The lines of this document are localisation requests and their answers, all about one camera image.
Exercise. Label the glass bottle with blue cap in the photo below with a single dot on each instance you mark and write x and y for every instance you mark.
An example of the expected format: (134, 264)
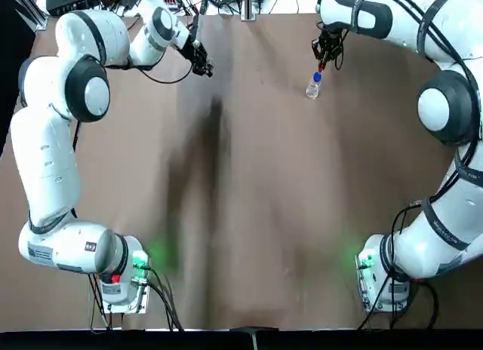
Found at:
(313, 89)

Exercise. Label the short aluminium post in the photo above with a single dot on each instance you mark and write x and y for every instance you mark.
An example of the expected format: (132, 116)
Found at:
(250, 7)

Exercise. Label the aluminium frame post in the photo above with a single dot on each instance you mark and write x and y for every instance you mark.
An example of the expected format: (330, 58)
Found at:
(35, 18)

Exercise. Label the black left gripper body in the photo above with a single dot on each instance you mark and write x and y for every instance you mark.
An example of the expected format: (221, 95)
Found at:
(194, 52)

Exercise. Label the glass dropper with red bulb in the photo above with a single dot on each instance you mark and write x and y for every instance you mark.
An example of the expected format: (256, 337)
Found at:
(321, 67)

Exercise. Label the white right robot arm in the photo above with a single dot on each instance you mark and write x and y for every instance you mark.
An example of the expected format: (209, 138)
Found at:
(445, 101)

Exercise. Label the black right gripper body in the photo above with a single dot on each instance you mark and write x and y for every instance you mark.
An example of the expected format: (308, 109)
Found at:
(332, 33)

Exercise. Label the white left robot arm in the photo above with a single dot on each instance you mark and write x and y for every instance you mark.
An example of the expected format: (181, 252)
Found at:
(45, 157)

